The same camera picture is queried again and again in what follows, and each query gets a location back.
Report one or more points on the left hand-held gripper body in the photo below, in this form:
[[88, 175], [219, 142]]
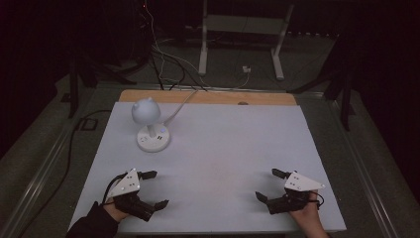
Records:
[[130, 183]]

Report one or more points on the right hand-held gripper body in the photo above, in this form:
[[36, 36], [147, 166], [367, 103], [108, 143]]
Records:
[[302, 182]]

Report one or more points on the person's left hand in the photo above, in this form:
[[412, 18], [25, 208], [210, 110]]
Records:
[[115, 211]]

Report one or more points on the person's right hand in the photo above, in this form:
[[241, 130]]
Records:
[[308, 214]]

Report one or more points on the white table sheet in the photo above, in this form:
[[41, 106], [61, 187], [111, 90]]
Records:
[[224, 158]]

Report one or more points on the white round-head desk lamp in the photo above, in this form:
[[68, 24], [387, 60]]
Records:
[[146, 114]]

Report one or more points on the black tripod stand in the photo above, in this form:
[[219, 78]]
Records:
[[74, 82], [345, 92]]

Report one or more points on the white plug adapter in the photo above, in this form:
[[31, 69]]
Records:
[[246, 69]]

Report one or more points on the white metal stand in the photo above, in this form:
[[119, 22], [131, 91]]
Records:
[[242, 24]]

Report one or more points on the metal floor rail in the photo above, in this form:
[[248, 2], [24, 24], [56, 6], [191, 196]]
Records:
[[361, 165], [36, 175]]

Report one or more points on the black square floor bracket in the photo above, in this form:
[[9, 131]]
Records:
[[87, 124]]

